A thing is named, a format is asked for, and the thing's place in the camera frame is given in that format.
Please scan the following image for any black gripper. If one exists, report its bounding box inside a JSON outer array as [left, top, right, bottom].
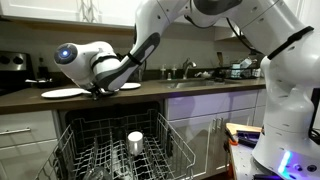
[[89, 83, 118, 101]]

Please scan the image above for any white round plate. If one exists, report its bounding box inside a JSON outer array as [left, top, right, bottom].
[[40, 87, 92, 100], [99, 88, 120, 97], [119, 82, 142, 91]]

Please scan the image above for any small dark tray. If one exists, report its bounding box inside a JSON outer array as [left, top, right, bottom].
[[24, 78, 54, 90]]

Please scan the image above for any white mug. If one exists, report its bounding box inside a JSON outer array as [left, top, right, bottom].
[[127, 130, 144, 157]]

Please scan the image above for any clear glass jar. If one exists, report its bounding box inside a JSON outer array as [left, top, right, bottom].
[[83, 166, 113, 180]]

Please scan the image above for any black cup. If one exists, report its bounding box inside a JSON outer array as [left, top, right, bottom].
[[164, 130, 175, 158]]

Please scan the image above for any chrome faucet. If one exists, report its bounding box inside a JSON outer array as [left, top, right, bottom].
[[181, 58, 198, 80]]

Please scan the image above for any silver black countertop appliance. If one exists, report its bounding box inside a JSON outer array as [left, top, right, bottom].
[[0, 49, 36, 96]]

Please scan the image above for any white drawer cabinet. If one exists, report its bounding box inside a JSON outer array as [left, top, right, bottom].
[[0, 109, 62, 180]]

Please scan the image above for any steel kitchen sink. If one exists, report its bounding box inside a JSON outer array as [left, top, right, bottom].
[[159, 79, 232, 90]]

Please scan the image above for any white base cabinet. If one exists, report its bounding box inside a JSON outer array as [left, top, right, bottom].
[[164, 89, 268, 178]]

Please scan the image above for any orange black hand tool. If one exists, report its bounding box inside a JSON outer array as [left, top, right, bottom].
[[224, 127, 240, 147]]

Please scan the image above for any black dish drying rack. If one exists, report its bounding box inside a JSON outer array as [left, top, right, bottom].
[[214, 59, 263, 81]]

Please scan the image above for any wire dishwasher rack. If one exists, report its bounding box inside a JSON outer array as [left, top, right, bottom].
[[34, 108, 197, 180]]

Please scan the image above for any white wall cabinet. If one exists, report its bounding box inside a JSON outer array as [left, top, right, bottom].
[[0, 0, 143, 29]]

